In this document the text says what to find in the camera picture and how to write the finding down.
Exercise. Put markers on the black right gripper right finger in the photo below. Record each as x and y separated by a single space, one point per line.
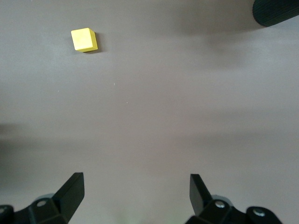
201 198

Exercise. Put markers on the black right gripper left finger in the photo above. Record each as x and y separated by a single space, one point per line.
65 198

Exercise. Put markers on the yellow wooden block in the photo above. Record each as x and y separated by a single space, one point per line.
83 39

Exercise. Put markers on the black padded cylinder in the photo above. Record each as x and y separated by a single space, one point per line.
275 11

